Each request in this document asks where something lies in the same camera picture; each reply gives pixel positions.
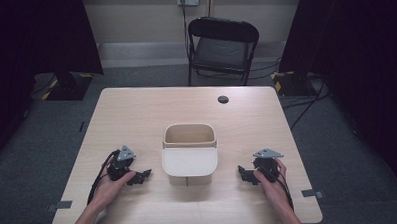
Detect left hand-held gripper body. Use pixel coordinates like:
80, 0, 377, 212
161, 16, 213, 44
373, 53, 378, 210
106, 144, 138, 182

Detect black folding chair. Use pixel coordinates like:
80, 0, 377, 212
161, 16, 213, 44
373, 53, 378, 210
185, 15, 263, 88

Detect black stand base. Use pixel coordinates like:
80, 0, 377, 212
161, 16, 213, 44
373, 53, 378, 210
270, 69, 318, 98
41, 71, 96, 102

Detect black floor cables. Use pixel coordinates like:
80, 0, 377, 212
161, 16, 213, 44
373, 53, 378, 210
279, 76, 333, 131

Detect person's left hand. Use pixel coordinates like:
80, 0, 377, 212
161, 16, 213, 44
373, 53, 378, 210
89, 160, 138, 211

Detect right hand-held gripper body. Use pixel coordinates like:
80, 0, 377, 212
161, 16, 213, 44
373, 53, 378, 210
252, 147, 286, 184

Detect black wall socket cable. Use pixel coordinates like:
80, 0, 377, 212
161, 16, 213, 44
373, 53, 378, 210
181, 0, 192, 62

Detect grey tape piece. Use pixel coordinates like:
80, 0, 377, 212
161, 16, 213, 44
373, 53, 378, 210
46, 199, 74, 212
300, 188, 326, 200

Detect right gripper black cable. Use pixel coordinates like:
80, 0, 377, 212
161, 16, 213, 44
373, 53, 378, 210
275, 168, 295, 212

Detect person's right hand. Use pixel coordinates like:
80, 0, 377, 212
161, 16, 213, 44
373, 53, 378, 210
253, 157, 293, 210

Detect dark curtain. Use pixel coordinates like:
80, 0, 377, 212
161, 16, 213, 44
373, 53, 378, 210
276, 0, 397, 202

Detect white plastic bin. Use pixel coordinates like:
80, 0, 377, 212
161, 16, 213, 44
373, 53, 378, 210
160, 121, 220, 188

